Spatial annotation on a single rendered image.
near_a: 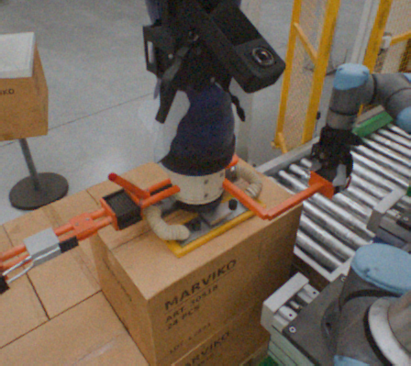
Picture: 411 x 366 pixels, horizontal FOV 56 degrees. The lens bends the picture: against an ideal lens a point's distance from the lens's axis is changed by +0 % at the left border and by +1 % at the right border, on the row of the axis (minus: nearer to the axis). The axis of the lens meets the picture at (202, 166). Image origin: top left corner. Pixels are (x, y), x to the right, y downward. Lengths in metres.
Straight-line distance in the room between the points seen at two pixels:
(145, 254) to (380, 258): 0.63
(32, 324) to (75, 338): 0.17
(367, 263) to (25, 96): 1.92
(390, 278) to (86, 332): 1.06
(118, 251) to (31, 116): 1.34
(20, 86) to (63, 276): 1.06
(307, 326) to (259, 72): 0.64
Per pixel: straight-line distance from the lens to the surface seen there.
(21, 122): 2.34
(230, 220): 1.17
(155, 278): 1.07
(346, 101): 1.01
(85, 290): 1.59
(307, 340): 0.88
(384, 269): 0.73
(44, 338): 1.53
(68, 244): 1.01
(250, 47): 0.38
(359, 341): 0.65
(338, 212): 1.92
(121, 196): 1.08
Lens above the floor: 1.79
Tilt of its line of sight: 37 degrees down
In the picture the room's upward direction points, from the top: straight up
